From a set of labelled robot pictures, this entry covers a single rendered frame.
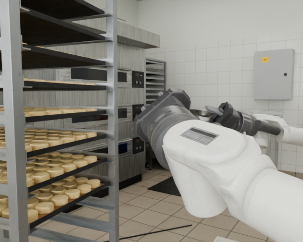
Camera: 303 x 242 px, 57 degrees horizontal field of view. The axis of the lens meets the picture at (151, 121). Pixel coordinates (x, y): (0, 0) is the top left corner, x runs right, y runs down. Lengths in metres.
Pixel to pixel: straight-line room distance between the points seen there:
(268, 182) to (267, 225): 0.04
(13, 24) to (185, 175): 0.53
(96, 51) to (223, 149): 2.96
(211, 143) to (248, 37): 4.43
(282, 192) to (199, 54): 4.69
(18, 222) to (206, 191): 0.51
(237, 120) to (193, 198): 0.64
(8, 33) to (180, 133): 0.49
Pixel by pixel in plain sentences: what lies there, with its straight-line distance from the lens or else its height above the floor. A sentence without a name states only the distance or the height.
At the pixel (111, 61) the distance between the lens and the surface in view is 1.07.
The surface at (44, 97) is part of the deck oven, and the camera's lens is 2.94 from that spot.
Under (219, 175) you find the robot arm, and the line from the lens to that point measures 0.29.
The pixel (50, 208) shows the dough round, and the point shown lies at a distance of 0.89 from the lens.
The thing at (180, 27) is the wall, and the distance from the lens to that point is 5.19.
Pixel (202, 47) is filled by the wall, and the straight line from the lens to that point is 4.94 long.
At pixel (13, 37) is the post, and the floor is 1.33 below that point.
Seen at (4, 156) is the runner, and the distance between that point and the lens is 0.79.
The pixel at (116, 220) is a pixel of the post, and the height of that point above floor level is 0.71.
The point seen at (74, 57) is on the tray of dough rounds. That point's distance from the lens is 0.92.
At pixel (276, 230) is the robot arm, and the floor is 1.08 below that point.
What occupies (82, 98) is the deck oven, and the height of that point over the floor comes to 1.18.
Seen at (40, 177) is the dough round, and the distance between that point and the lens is 0.86.
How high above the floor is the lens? 1.19
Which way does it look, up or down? 5 degrees down
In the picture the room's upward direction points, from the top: straight up
